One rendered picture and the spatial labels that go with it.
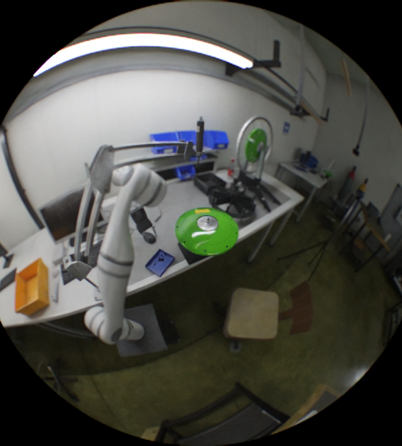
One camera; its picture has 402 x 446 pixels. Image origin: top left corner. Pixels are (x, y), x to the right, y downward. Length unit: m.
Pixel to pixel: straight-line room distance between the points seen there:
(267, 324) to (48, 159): 2.03
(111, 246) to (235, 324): 0.84
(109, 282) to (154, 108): 1.23
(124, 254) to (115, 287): 0.08
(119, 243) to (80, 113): 1.14
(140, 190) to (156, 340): 0.62
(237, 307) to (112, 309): 0.78
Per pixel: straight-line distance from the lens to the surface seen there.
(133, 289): 0.71
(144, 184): 0.33
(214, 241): 0.59
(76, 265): 0.58
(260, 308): 1.04
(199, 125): 0.72
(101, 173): 0.45
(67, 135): 1.33
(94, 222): 0.50
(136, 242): 0.85
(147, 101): 1.30
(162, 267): 0.72
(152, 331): 0.71
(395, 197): 5.25
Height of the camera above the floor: 1.54
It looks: 44 degrees down
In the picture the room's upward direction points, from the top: 4 degrees clockwise
